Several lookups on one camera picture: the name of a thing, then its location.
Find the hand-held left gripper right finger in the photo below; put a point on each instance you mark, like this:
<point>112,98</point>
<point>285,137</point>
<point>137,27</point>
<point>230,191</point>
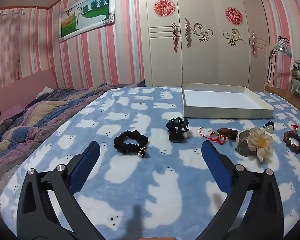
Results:
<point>213,165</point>

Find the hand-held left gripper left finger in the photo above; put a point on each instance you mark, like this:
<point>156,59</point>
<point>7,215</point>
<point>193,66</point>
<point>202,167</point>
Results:
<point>86,166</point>

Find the black scrunchie with charm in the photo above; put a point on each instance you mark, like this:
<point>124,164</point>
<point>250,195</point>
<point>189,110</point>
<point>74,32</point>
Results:
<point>120,140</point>

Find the black hair claw clip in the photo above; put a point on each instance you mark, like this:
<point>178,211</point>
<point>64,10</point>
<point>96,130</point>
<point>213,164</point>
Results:
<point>176,136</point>

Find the cream fabric flower hair clip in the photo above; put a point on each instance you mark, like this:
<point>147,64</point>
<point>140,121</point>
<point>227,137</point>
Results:
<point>258,140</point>

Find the white shallow cardboard box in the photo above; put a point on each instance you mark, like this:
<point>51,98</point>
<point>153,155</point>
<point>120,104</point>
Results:
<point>222,97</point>

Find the blue white bear print blanket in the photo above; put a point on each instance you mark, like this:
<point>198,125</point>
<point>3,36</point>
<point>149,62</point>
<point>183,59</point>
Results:
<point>152,175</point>

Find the striped purple blue quilt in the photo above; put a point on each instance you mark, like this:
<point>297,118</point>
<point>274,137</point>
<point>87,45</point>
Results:
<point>40,115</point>

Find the white crumpled cloth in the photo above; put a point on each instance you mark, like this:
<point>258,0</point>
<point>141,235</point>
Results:
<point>45,91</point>

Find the wooden desk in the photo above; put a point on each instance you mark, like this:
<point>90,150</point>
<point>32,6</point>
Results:
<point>285,96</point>

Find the pink headboard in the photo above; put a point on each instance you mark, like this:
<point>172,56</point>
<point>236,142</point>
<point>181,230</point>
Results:
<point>22,87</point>

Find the white wardrobe with gold ornaments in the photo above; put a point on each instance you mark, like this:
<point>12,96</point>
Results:
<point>210,62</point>

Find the pink patterned curtain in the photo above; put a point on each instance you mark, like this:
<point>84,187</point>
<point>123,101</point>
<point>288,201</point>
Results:
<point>5,52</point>

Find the red round paper cutout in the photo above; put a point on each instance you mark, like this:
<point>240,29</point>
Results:
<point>164,8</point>
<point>234,15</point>

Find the silver framed wall picture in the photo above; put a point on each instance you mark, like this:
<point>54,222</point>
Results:
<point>87,12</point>

